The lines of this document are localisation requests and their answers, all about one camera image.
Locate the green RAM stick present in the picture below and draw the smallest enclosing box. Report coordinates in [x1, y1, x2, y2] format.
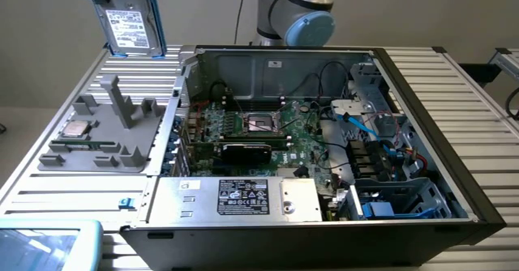
[49, 139, 117, 151]

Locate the metal disk bay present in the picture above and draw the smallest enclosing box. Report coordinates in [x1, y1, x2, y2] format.
[348, 176, 461, 221]

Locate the blue disk carrier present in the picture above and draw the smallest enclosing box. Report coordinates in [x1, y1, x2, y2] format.
[361, 202, 397, 221]

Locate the white plastic drive bracket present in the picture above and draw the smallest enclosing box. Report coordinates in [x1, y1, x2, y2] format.
[329, 98, 375, 123]

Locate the installed RAM stick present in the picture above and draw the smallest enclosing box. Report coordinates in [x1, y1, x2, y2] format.
[224, 132, 288, 142]

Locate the black cable loop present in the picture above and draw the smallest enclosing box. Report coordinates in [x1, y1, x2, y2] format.
[503, 86, 519, 118]

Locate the red yellow power wire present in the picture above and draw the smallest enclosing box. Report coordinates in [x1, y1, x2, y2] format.
[397, 147, 431, 175]

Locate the hard disk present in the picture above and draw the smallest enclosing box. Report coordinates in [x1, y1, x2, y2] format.
[81, 0, 168, 60]

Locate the teal framed tablet screen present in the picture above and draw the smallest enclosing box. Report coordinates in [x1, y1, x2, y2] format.
[0, 219, 104, 271]

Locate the looping black case wire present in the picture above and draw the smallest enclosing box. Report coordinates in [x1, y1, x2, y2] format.
[300, 60, 350, 99]

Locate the silver CPU chip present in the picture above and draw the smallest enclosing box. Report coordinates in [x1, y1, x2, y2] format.
[58, 120, 97, 139]

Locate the black graphics card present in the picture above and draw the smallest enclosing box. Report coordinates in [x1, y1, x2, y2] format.
[220, 143, 273, 165]

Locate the black open PC case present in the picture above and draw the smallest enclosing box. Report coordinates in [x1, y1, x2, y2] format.
[118, 44, 507, 271]

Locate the grey parts rack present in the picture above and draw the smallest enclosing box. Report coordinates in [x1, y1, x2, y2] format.
[36, 74, 168, 173]

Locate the CPU socket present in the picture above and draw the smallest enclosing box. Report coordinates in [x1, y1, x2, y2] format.
[240, 110, 286, 134]

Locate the neighbouring metal slat table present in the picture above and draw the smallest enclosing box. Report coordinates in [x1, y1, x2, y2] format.
[457, 47, 519, 89]

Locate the thin black wall cable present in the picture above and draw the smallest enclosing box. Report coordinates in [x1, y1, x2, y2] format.
[234, 0, 250, 46]

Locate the silver power supply unit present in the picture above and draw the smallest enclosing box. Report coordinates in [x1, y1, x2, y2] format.
[146, 176, 324, 224]

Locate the blue SATA wire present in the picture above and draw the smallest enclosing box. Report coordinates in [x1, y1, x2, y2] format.
[342, 114, 403, 163]

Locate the green motherboard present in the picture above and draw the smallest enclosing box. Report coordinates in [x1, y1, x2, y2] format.
[177, 98, 340, 196]

